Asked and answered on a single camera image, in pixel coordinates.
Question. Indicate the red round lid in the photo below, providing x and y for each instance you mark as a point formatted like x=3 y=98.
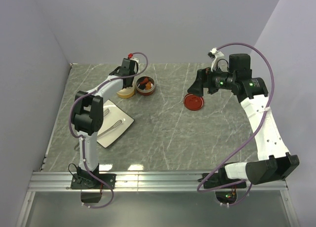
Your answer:
x=193 y=102

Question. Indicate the yellow lunch container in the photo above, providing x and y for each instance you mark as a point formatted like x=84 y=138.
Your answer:
x=126 y=96

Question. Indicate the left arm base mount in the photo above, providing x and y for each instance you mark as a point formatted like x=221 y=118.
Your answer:
x=91 y=183

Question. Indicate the dark seaweed roll food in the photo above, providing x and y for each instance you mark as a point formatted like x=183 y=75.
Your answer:
x=141 y=87

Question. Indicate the orange fried food piece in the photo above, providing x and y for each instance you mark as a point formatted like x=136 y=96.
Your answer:
x=148 y=86

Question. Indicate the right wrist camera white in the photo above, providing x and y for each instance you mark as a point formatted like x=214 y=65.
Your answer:
x=216 y=56

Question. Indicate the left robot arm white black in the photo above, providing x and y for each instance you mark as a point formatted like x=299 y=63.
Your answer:
x=87 y=117

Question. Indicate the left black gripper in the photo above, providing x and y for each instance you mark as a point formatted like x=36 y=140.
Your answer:
x=132 y=83

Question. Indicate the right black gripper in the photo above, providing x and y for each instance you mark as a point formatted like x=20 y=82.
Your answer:
x=204 y=79

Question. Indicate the white square plate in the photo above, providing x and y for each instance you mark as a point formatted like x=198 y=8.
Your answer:
x=114 y=115

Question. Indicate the red steel lunch container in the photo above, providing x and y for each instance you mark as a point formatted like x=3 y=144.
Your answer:
x=146 y=92

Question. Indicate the aluminium rail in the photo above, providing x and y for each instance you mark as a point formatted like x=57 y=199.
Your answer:
x=136 y=181

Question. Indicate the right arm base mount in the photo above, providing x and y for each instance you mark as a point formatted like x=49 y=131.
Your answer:
x=219 y=180

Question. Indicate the red sausage food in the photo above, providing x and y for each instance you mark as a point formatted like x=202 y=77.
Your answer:
x=144 y=81

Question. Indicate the metal tongs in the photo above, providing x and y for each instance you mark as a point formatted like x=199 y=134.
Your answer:
x=115 y=125

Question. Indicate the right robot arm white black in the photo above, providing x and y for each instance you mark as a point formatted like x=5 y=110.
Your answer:
x=275 y=162

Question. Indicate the cream round lid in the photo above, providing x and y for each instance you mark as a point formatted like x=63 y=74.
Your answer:
x=126 y=91

